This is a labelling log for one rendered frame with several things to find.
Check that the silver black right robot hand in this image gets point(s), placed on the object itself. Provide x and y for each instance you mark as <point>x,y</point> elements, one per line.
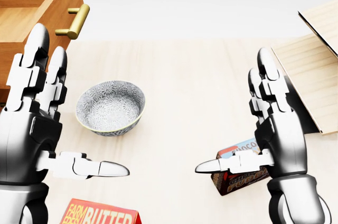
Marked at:
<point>283,144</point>

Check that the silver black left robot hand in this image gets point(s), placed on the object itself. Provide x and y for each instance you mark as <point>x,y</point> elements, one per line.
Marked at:
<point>23,139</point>

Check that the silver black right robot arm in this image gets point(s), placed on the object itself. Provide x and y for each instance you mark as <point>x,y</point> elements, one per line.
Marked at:
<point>298,203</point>

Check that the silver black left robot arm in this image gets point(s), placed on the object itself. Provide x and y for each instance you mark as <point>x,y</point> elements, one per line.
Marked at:
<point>21,205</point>

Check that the wooden cabinet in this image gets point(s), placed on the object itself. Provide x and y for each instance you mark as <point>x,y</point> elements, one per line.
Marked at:
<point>2,96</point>

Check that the brown chocolate pudding box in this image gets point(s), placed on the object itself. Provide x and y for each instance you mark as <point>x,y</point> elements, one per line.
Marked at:
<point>237,183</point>

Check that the pale wooden slat tray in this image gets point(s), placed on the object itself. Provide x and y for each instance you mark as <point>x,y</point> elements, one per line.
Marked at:
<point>309,76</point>

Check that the grey floral patterned bowl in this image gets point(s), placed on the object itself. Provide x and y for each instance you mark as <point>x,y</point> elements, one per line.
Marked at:
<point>111,107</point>

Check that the red butter box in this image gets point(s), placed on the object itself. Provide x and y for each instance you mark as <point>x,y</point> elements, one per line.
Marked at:
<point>103,214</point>

